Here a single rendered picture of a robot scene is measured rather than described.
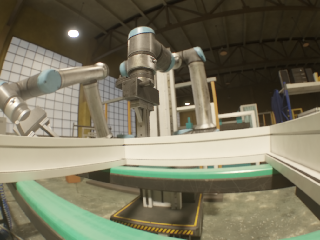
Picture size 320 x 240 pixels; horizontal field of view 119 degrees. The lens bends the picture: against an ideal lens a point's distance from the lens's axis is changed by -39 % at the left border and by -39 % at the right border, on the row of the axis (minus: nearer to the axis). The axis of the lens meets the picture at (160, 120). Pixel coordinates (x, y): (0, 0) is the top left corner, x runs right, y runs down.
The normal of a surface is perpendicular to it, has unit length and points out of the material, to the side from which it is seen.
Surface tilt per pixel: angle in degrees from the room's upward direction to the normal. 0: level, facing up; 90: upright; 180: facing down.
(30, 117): 65
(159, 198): 90
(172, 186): 90
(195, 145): 90
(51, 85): 92
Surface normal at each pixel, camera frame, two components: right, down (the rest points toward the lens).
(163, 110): -0.30, -0.11
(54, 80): 0.98, -0.04
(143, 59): 0.22, -0.15
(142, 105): 0.90, -0.11
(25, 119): 0.51, -0.55
